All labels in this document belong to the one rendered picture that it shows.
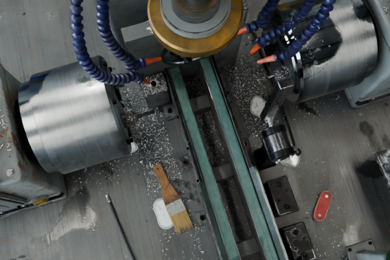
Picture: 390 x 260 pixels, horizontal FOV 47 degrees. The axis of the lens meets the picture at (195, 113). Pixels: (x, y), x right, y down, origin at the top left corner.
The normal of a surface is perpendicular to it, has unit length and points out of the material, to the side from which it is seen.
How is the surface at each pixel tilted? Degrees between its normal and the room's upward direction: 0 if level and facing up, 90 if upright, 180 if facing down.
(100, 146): 58
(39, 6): 0
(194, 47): 0
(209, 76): 0
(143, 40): 90
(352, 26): 9
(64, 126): 24
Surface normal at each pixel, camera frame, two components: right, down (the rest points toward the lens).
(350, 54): 0.19, 0.38
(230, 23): 0.00, -0.27
